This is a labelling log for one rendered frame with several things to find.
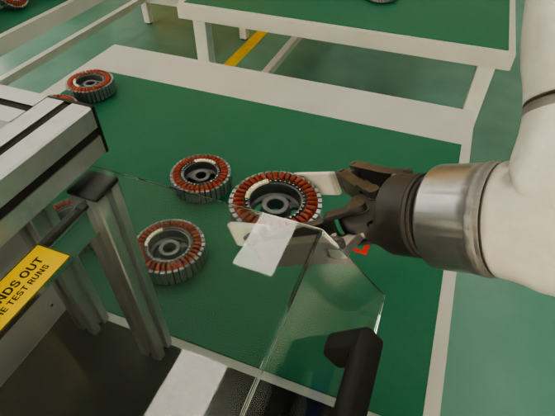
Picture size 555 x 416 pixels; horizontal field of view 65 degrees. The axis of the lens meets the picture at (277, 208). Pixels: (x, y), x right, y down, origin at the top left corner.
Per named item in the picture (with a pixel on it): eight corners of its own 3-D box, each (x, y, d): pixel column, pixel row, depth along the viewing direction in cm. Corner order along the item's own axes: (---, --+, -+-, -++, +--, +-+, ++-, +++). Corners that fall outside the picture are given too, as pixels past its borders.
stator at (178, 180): (223, 209, 78) (221, 194, 76) (163, 202, 80) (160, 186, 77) (238, 170, 86) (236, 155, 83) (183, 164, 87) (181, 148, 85)
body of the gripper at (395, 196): (422, 281, 37) (338, 266, 44) (463, 224, 41) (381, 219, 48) (397, 205, 34) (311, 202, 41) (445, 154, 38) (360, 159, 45)
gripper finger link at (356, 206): (377, 230, 43) (377, 238, 42) (273, 257, 46) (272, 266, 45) (365, 197, 41) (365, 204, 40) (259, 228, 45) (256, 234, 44)
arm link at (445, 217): (532, 234, 37) (464, 229, 42) (513, 139, 34) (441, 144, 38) (492, 304, 32) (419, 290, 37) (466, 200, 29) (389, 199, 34)
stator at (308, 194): (338, 215, 55) (340, 193, 52) (282, 269, 49) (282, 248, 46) (270, 178, 60) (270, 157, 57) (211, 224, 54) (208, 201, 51)
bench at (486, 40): (472, 46, 298) (514, -83, 246) (444, 233, 175) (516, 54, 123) (319, 23, 327) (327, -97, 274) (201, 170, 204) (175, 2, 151)
